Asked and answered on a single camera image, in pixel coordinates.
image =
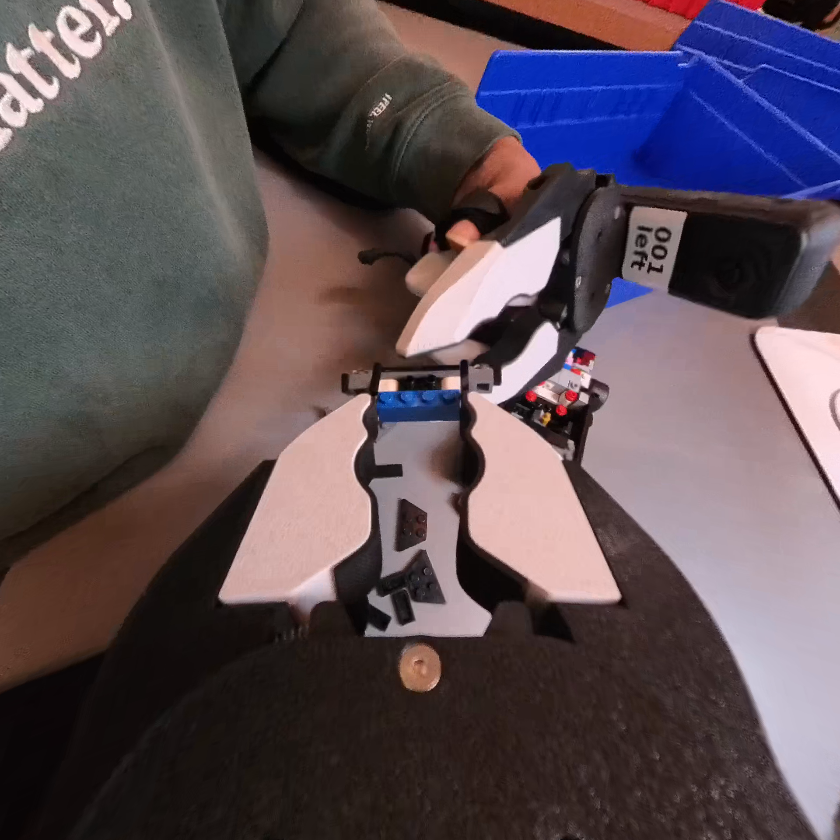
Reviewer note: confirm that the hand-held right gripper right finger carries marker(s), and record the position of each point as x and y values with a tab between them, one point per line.
538	525

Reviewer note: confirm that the blue plastic bin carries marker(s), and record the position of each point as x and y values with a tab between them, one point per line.
577	118
754	39
735	131

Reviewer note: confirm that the blue and black lego assembly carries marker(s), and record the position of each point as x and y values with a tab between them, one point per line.
420	403

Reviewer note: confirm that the person's green sweater torso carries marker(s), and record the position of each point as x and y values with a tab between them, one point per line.
118	262

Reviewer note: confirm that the wooden workbench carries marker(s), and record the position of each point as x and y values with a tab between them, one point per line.
590	23

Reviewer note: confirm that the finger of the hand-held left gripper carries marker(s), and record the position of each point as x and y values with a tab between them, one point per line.
485	289
541	358

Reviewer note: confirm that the black lego bar tile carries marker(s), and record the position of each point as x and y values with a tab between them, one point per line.
387	470

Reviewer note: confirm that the black lego car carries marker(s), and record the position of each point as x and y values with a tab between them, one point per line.
558	407

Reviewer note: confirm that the white monitor stand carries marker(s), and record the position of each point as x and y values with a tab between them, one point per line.
800	394

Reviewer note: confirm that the black lego wedge plate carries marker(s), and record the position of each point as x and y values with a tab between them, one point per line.
410	525

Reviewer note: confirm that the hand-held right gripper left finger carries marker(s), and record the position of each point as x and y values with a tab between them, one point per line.
302	518

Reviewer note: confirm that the person's left forearm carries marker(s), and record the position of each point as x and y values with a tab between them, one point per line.
361	98

